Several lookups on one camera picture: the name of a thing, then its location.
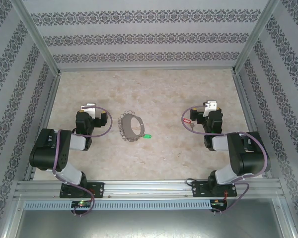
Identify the large keyring with small rings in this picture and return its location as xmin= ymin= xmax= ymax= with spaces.
xmin=118 ymin=111 xmax=146 ymax=143

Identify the grey metal sheet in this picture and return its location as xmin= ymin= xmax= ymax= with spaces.
xmin=14 ymin=209 xmax=289 ymax=238

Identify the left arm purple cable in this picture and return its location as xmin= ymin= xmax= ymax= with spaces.
xmin=52 ymin=105 xmax=113 ymax=217

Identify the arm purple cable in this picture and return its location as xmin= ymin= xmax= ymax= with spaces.
xmin=182 ymin=105 xmax=269 ymax=215
xmin=52 ymin=105 xmax=113 ymax=217

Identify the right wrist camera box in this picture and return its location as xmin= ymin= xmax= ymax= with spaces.
xmin=203 ymin=100 xmax=218 ymax=117

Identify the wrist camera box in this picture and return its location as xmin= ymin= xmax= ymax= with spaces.
xmin=203 ymin=100 xmax=218 ymax=117
xmin=80 ymin=103 xmax=97 ymax=116

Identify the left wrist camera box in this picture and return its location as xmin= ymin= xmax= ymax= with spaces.
xmin=80 ymin=103 xmax=97 ymax=116

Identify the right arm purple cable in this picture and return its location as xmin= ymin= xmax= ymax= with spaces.
xmin=182 ymin=105 xmax=269 ymax=215

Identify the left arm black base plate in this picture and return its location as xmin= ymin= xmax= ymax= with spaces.
xmin=60 ymin=182 xmax=105 ymax=199

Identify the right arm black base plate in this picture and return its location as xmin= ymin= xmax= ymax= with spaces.
xmin=191 ymin=180 xmax=238 ymax=198

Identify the aluminium mounting rail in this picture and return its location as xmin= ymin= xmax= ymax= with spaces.
xmin=14 ymin=180 xmax=283 ymax=199

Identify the aluminium frame post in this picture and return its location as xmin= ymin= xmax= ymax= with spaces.
xmin=11 ymin=0 xmax=61 ymax=75
xmin=231 ymin=0 xmax=281 ymax=74

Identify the slotted grey cable duct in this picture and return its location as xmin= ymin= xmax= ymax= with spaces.
xmin=24 ymin=199 xmax=212 ymax=210

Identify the aluminium frame leg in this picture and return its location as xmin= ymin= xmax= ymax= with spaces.
xmin=273 ymin=195 xmax=298 ymax=238
xmin=0 ymin=195 xmax=24 ymax=238

